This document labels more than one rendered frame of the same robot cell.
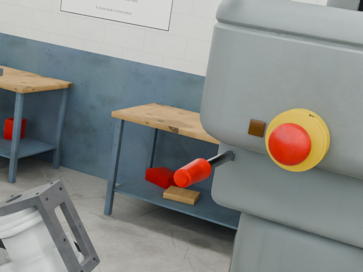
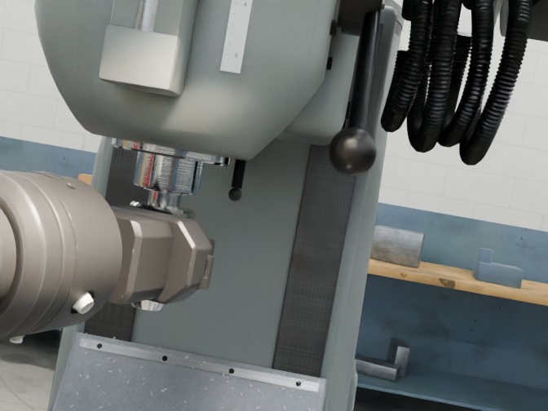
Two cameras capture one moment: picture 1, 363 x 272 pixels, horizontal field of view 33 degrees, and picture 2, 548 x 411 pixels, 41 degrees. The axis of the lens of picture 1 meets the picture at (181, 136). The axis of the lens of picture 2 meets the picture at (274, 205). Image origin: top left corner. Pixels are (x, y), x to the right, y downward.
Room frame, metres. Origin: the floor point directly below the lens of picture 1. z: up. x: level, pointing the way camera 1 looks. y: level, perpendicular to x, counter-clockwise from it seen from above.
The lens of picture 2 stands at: (0.27, -0.10, 1.31)
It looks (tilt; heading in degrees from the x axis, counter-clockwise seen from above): 3 degrees down; 340
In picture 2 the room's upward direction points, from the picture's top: 10 degrees clockwise
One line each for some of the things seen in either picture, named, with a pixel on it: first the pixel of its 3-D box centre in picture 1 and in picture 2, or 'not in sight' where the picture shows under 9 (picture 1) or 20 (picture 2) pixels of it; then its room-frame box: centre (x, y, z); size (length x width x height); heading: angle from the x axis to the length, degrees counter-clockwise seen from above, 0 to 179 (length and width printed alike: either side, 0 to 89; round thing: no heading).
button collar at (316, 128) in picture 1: (297, 140); not in sight; (0.58, -0.11, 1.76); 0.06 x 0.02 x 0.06; 67
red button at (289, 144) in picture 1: (290, 143); not in sight; (0.56, -0.10, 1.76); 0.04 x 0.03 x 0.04; 67
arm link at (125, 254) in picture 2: not in sight; (77, 254); (0.73, -0.14, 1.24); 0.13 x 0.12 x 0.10; 48
